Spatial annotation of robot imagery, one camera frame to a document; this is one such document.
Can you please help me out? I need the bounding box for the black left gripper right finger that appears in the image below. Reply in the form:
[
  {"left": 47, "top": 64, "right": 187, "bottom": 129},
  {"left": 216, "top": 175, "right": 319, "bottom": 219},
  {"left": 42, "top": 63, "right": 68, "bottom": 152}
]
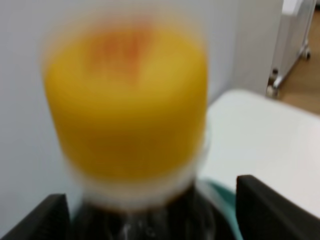
[{"left": 236, "top": 175, "right": 320, "bottom": 240}]

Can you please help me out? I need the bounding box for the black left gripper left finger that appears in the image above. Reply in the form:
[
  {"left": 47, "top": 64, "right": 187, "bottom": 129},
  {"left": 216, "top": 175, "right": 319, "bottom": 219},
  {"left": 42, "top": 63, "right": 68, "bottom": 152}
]
[{"left": 2, "top": 194, "right": 71, "bottom": 240}]

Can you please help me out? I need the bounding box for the cola bottle with yellow cap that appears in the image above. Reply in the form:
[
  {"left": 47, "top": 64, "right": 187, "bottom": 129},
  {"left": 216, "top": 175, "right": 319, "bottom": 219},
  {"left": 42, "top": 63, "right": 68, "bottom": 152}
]
[{"left": 42, "top": 13, "right": 237, "bottom": 240}]

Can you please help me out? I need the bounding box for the white rolling stand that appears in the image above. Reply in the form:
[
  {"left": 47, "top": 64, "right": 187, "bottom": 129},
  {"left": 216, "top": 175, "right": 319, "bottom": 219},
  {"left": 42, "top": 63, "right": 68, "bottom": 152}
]
[{"left": 266, "top": 0, "right": 317, "bottom": 99}]

